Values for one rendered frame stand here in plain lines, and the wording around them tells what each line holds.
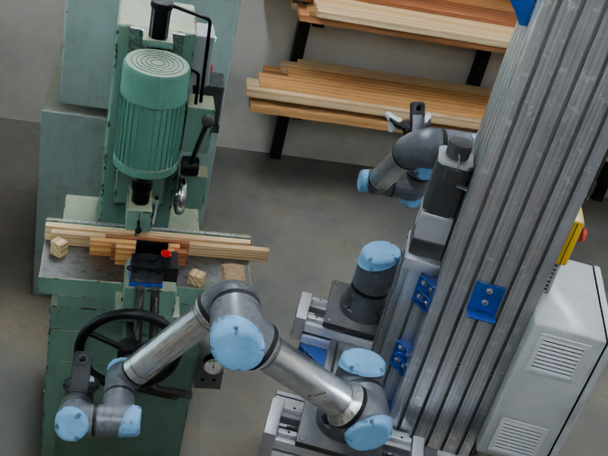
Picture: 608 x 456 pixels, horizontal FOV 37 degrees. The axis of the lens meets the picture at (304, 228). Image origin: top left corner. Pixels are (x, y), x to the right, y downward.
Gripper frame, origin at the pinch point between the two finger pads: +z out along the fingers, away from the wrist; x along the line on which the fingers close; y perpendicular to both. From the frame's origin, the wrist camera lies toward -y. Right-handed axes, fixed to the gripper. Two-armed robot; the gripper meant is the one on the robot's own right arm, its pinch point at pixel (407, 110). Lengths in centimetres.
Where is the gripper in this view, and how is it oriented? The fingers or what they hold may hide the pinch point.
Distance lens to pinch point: 309.1
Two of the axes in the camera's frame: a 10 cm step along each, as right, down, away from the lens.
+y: -0.7, 8.2, 5.7
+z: -0.8, -5.7, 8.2
